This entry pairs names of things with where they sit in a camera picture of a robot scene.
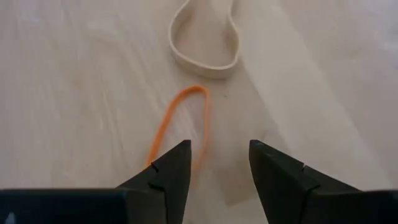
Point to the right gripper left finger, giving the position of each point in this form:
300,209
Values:
168,186

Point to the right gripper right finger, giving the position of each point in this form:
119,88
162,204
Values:
280,186

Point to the thin orange rubber band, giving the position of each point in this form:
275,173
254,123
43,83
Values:
168,115

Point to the wide cream rubber band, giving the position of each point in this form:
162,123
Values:
202,67

